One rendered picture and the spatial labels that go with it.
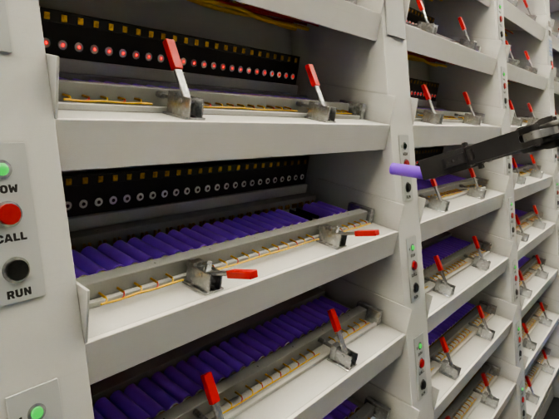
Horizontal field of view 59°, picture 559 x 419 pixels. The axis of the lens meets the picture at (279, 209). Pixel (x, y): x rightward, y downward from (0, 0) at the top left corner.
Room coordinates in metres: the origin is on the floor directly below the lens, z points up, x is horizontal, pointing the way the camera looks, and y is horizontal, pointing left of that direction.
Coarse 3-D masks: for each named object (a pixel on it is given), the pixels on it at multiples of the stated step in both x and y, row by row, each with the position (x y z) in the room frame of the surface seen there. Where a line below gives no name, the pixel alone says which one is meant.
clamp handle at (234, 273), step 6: (210, 264) 0.54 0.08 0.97; (204, 270) 0.54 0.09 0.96; (210, 270) 0.54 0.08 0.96; (216, 270) 0.54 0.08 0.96; (222, 270) 0.53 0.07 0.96; (228, 270) 0.52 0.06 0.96; (234, 270) 0.51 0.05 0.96; (240, 270) 0.51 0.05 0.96; (246, 270) 0.50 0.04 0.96; (252, 270) 0.50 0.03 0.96; (228, 276) 0.51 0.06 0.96; (234, 276) 0.51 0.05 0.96; (240, 276) 0.50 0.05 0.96; (246, 276) 0.50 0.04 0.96; (252, 276) 0.49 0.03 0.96
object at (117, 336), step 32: (256, 192) 0.84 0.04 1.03; (288, 192) 0.92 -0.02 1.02; (320, 192) 0.98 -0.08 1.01; (352, 192) 0.93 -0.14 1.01; (96, 224) 0.62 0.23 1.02; (384, 224) 0.89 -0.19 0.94; (288, 256) 0.68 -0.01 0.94; (320, 256) 0.69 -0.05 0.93; (352, 256) 0.76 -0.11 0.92; (384, 256) 0.86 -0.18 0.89; (160, 288) 0.53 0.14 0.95; (192, 288) 0.54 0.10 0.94; (224, 288) 0.55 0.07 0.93; (256, 288) 0.58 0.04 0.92; (288, 288) 0.64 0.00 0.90; (96, 320) 0.45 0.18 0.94; (128, 320) 0.45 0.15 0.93; (160, 320) 0.47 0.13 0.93; (192, 320) 0.51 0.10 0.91; (224, 320) 0.55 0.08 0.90; (96, 352) 0.42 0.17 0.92; (128, 352) 0.45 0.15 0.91; (160, 352) 0.48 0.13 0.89
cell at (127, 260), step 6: (102, 246) 0.57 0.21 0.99; (108, 246) 0.57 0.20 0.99; (102, 252) 0.57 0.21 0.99; (108, 252) 0.56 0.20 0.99; (114, 252) 0.56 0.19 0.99; (120, 252) 0.56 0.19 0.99; (114, 258) 0.55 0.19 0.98; (120, 258) 0.55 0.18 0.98; (126, 258) 0.55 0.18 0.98; (132, 258) 0.55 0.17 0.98; (126, 264) 0.54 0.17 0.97
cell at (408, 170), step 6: (390, 168) 0.75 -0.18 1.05; (396, 168) 0.75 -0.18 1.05; (402, 168) 0.74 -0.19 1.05; (408, 168) 0.74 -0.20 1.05; (414, 168) 0.73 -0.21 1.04; (396, 174) 0.75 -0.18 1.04; (402, 174) 0.74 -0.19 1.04; (408, 174) 0.74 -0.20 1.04; (414, 174) 0.73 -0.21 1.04; (420, 174) 0.72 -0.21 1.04
